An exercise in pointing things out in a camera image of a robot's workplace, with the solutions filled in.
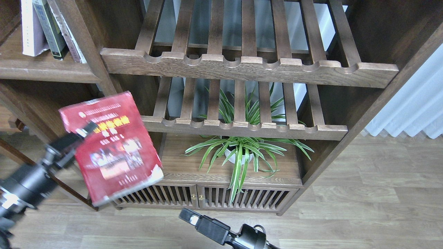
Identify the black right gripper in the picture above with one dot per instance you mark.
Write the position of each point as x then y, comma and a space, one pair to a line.
248, 237

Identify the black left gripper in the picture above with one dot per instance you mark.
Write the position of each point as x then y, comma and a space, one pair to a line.
31, 184

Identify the red thick book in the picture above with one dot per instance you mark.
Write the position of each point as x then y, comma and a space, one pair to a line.
118, 157

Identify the pale purple paperback book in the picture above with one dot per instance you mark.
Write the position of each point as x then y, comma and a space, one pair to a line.
33, 39

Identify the black green cover book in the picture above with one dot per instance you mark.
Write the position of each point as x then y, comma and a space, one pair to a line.
51, 29

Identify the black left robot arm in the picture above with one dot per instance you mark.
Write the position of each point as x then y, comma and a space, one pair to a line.
10, 218

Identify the wooden furniture at left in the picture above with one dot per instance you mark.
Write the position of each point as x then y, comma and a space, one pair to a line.
11, 124

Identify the white plant pot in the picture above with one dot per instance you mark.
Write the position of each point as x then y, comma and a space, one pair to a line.
231, 156

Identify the green spider plant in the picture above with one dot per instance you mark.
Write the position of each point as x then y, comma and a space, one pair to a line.
256, 147

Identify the worn white upright book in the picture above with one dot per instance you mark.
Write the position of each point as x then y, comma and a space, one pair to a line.
67, 34

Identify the dark wooden bookshelf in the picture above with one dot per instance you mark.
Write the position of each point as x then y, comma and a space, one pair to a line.
360, 52

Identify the white curtain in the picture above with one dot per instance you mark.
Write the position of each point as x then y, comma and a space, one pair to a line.
417, 108

